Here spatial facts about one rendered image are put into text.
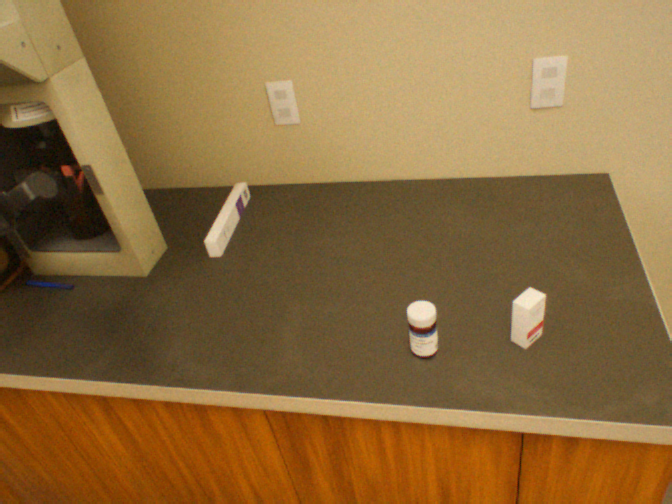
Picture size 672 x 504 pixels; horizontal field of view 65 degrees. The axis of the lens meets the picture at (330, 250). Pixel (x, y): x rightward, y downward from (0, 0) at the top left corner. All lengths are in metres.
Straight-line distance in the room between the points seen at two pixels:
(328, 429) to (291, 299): 0.26
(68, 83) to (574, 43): 1.03
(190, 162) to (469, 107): 0.79
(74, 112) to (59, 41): 0.13
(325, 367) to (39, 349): 0.61
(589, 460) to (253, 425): 0.59
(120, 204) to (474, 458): 0.87
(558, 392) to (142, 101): 1.24
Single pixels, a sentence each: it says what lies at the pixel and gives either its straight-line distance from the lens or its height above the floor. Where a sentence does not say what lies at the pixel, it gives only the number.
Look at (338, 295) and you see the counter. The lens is 1.07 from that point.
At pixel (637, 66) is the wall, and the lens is 1.36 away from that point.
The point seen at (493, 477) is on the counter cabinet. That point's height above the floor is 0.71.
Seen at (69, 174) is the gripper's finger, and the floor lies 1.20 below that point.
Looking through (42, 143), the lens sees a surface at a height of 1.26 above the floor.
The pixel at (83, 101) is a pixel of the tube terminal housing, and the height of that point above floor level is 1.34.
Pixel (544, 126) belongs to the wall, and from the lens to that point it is 1.38.
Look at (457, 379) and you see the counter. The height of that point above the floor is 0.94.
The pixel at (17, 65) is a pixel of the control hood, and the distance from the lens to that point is 1.07.
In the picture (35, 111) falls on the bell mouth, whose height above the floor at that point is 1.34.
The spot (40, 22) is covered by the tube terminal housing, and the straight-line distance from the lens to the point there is 1.13.
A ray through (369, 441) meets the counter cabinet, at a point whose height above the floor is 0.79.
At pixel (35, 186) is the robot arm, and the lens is 1.15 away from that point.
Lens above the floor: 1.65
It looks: 36 degrees down
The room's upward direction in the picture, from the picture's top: 12 degrees counter-clockwise
